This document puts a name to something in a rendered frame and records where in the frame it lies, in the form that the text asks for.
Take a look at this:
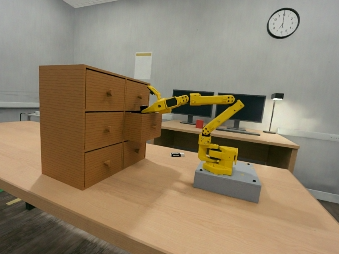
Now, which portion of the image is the brown wooden drawer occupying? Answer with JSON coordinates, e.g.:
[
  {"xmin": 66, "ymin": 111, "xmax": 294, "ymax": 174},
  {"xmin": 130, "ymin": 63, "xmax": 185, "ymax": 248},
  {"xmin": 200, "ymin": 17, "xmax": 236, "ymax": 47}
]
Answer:
[
  {"xmin": 85, "ymin": 69, "xmax": 125, "ymax": 109},
  {"xmin": 124, "ymin": 111, "xmax": 162, "ymax": 143},
  {"xmin": 122, "ymin": 140, "xmax": 146, "ymax": 168},
  {"xmin": 125, "ymin": 80, "xmax": 149, "ymax": 109},
  {"xmin": 85, "ymin": 111, "xmax": 123, "ymax": 150},
  {"xmin": 84, "ymin": 143, "xmax": 122, "ymax": 187}
]

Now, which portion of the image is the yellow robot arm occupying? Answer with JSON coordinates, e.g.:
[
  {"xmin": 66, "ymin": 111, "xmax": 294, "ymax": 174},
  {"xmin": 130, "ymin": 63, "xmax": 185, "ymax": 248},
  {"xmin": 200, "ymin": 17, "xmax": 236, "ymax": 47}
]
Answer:
[{"xmin": 165, "ymin": 93, "xmax": 244, "ymax": 176}]

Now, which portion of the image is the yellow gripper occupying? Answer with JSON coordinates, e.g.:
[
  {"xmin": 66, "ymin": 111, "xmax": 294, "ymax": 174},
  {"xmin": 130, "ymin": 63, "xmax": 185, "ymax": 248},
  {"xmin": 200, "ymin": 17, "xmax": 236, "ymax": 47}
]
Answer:
[{"xmin": 141, "ymin": 85, "xmax": 171, "ymax": 114}]

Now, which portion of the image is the brown wooden chest of drawers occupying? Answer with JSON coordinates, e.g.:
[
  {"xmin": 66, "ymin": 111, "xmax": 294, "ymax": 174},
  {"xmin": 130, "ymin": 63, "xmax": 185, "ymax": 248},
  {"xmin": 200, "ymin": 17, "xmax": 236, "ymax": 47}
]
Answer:
[{"xmin": 39, "ymin": 64, "xmax": 151, "ymax": 191}]

